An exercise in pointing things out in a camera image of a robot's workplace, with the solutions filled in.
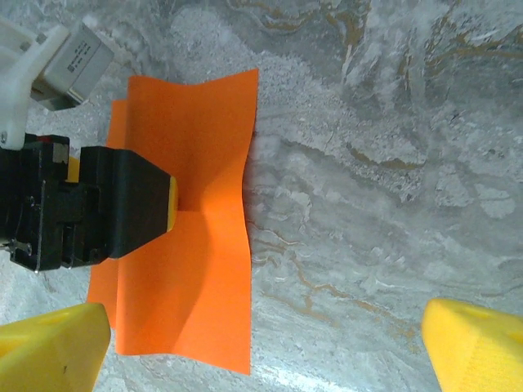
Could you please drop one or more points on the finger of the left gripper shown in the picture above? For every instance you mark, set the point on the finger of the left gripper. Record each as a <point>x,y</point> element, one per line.
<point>126,196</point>

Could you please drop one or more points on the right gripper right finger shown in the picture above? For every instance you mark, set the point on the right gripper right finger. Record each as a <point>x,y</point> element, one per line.
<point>478,351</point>

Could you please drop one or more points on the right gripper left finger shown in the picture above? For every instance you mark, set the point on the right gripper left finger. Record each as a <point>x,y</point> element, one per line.
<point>49,351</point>

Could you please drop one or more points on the orange paper sheet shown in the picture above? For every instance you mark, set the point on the orange paper sheet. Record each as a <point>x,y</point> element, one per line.
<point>204,143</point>

